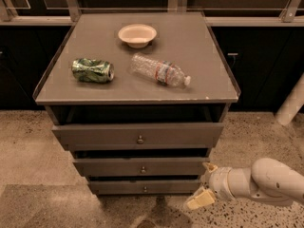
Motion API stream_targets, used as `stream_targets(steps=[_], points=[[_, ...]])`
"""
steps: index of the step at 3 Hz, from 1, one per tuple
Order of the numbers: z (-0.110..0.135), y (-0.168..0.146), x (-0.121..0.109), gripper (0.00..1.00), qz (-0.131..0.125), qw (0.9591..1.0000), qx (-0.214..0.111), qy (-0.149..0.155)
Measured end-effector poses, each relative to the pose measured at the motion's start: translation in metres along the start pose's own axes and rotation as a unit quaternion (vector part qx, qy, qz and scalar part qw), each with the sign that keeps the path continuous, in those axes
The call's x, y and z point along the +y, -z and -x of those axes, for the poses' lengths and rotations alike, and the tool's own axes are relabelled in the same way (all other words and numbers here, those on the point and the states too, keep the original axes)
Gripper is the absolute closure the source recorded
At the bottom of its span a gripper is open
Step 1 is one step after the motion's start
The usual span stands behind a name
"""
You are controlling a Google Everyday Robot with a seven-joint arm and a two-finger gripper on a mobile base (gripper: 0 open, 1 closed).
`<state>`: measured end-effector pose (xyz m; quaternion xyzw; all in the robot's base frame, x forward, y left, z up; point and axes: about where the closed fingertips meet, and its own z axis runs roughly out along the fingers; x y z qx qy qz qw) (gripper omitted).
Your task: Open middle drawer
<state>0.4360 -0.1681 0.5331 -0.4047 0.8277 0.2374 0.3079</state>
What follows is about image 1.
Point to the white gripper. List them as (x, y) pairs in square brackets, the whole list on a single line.
[(218, 180)]

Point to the metal window frame rail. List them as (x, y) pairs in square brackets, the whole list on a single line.
[(218, 13)]

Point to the grey drawer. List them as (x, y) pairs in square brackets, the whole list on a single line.
[(135, 136), (131, 163), (144, 185)]

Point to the crushed green soda can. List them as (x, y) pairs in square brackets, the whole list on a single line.
[(92, 71)]

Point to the white paper bowl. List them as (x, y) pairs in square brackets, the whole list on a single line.
[(137, 35)]

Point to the grey drawer cabinet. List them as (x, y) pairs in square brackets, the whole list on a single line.
[(183, 38)]

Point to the grey top drawer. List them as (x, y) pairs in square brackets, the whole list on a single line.
[(135, 136)]

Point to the clear plastic water bottle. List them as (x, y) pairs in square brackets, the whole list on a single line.
[(163, 72)]

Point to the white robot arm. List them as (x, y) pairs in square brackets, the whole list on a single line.
[(266, 181)]

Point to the grey bottom drawer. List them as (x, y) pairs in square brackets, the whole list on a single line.
[(144, 185)]

